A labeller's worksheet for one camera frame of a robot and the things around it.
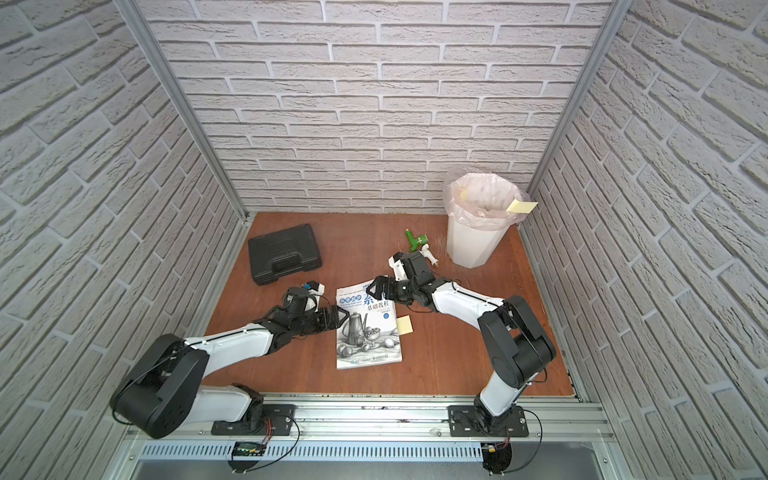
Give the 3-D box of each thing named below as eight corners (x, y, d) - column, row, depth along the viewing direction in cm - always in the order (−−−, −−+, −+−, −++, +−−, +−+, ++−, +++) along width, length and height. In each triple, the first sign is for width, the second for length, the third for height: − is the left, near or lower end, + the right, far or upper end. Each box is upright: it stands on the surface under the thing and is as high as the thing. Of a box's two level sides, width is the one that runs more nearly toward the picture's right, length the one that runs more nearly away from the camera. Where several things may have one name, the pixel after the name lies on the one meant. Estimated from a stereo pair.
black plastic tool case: (258, 288, 100) (252, 279, 95) (252, 248, 111) (247, 238, 106) (325, 266, 106) (322, 257, 101) (313, 230, 117) (310, 220, 112)
